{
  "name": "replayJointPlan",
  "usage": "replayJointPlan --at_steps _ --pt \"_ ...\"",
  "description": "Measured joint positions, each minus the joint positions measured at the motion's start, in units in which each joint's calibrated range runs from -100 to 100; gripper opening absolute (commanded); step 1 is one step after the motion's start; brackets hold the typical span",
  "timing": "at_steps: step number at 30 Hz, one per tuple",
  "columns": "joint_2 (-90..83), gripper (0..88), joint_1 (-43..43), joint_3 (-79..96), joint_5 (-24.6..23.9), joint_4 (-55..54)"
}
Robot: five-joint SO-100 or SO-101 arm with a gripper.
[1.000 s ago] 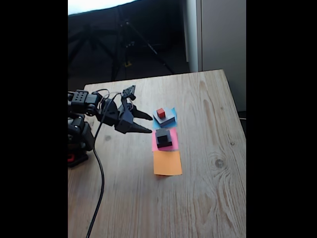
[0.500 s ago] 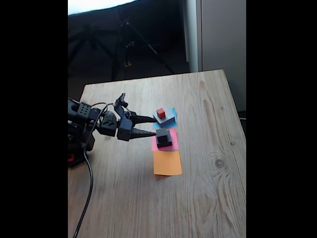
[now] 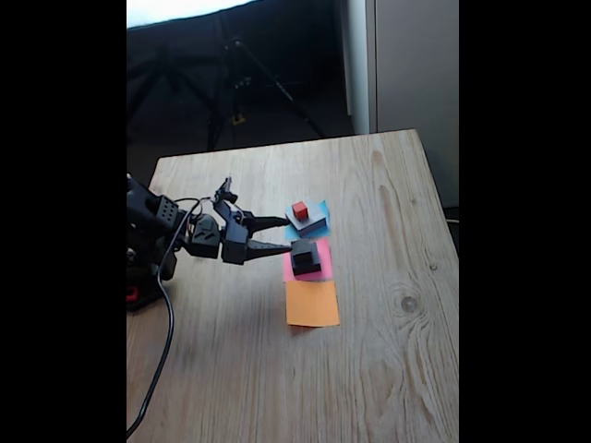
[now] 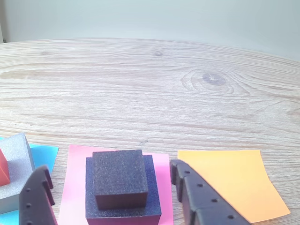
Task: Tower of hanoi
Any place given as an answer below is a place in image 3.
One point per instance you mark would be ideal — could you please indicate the small black cube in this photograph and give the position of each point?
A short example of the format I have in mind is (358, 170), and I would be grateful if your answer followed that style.
(302, 251)

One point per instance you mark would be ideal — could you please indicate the small red cube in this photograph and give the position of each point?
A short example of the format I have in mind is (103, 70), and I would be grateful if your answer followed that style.
(300, 211)

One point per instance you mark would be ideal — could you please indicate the medium black cube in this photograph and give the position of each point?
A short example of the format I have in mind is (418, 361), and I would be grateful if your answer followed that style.
(316, 260)

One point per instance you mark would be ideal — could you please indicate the large grey cube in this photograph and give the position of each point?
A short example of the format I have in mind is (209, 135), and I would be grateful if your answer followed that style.
(316, 219)

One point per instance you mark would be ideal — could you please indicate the pink paper sheet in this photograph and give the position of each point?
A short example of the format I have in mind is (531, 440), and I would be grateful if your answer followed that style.
(325, 263)

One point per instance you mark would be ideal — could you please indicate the blue paper sheet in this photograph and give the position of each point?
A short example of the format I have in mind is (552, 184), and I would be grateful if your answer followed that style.
(325, 207)

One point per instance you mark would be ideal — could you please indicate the orange paper sheet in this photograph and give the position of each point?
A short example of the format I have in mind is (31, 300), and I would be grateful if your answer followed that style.
(311, 302)

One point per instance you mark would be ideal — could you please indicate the red table clamp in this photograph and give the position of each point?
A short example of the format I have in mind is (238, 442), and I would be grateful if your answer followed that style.
(132, 294)

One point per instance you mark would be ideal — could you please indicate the black tripod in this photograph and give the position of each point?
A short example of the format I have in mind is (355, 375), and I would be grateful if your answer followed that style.
(240, 83)

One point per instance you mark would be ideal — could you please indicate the black light stand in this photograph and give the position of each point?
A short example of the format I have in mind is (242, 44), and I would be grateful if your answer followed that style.
(177, 85)

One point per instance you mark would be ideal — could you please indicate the white cabinet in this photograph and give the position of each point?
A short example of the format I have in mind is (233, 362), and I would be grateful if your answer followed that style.
(415, 69)

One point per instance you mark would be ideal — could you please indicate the bright white light panel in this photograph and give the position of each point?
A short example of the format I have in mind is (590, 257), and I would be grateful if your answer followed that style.
(175, 9)

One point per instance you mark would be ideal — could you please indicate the small gripper camera board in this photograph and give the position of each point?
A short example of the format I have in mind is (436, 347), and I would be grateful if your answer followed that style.
(225, 190)

